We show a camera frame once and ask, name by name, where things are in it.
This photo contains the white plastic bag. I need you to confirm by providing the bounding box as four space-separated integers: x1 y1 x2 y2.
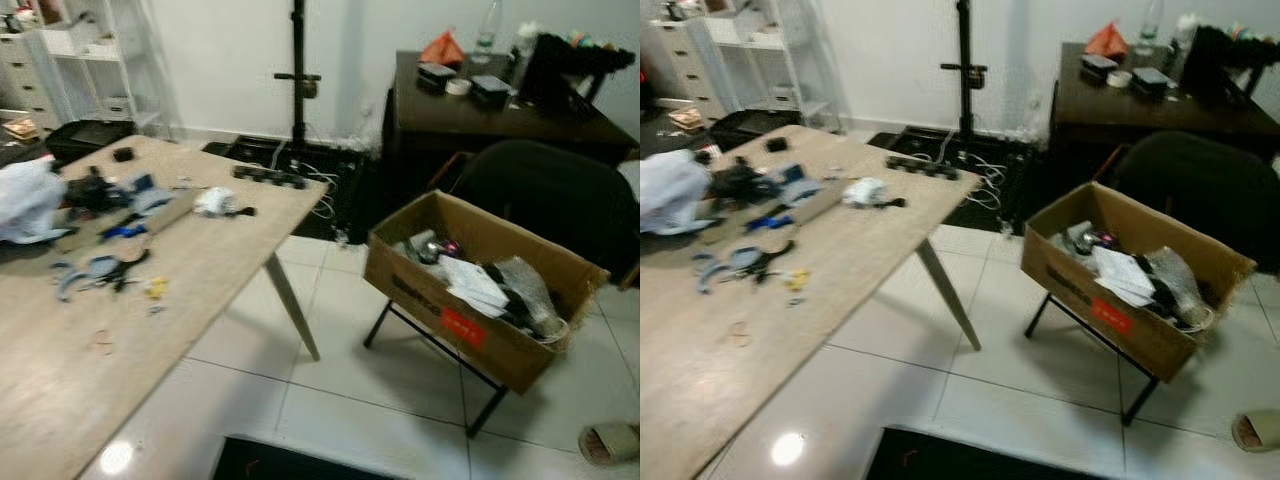
0 158 69 246
640 150 713 237

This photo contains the grey and black curved part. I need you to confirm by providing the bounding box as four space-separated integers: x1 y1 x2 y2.
694 240 797 294
54 249 152 302

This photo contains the black office chair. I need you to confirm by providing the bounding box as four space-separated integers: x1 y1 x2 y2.
1110 132 1280 276
450 140 641 286

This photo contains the black tangled device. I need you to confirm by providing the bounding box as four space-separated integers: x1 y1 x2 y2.
711 157 777 202
64 167 127 214

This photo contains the clear plastic wrap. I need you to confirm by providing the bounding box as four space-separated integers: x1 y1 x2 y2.
495 256 562 337
1145 246 1217 327

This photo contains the black storage case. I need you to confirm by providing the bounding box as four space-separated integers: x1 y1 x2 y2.
45 120 137 166
705 109 802 151

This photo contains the blue grey device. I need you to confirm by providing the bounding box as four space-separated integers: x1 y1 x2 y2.
125 172 174 217
775 162 824 207

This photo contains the white crumpled paper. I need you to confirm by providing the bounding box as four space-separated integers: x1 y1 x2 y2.
1089 245 1162 307
436 254 512 320

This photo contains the white drawer cabinet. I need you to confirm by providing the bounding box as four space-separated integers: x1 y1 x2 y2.
0 30 53 126
640 20 723 111

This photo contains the large black bag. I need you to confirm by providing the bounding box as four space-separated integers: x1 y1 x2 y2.
519 33 638 107
1180 25 1280 101

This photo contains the dark wooden desk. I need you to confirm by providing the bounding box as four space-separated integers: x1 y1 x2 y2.
383 50 641 201
1045 42 1280 171

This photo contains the black box with grey lid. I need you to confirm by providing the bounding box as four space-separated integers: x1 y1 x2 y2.
1131 67 1174 100
469 75 514 109

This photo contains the light wooden table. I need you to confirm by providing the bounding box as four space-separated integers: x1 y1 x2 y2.
640 125 986 480
0 135 331 480

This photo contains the black metal folding stand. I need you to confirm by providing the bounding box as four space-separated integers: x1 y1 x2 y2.
1024 293 1162 428
363 300 511 439

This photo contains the brown cardboard box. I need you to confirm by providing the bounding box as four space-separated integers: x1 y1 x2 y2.
1020 182 1257 384
363 190 611 396

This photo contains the small white crumpled object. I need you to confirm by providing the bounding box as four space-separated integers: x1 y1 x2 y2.
193 187 257 218
843 177 909 209

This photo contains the clear plastic bottle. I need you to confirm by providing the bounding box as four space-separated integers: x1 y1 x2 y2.
477 0 504 57
1139 0 1167 48

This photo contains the small black box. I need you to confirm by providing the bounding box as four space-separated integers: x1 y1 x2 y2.
417 62 459 92
1080 54 1121 84

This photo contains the black power strip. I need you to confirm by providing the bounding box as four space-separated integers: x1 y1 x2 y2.
885 154 962 181
232 164 309 191

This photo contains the black tripod pole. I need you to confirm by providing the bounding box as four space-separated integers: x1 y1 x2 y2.
274 0 323 151
940 0 989 141

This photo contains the black floor mat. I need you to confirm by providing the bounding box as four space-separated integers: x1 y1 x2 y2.
210 435 403 480
865 427 1123 480

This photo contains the white floor cable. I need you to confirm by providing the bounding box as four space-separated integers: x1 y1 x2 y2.
296 158 343 223
958 150 1008 213

